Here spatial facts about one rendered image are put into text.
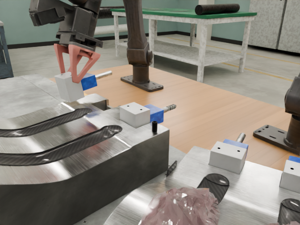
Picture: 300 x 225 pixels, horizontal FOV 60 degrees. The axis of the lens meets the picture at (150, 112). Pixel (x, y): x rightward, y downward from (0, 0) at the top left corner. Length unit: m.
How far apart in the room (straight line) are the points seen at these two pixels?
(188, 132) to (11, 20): 6.49
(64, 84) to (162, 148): 0.25
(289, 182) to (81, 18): 0.47
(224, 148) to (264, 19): 5.97
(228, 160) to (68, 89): 0.35
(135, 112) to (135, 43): 0.49
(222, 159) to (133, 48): 0.60
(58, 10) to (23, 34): 6.45
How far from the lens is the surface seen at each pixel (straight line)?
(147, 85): 0.97
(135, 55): 0.94
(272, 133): 0.70
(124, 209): 0.31
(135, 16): 0.89
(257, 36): 6.46
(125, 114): 0.49
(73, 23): 0.57
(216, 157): 0.44
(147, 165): 0.47
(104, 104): 0.62
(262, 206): 0.40
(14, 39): 7.00
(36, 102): 0.91
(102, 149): 0.43
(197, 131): 0.67
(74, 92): 0.59
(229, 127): 0.71
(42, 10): 0.56
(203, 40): 3.58
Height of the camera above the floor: 1.11
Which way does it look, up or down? 24 degrees down
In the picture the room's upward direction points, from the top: straight up
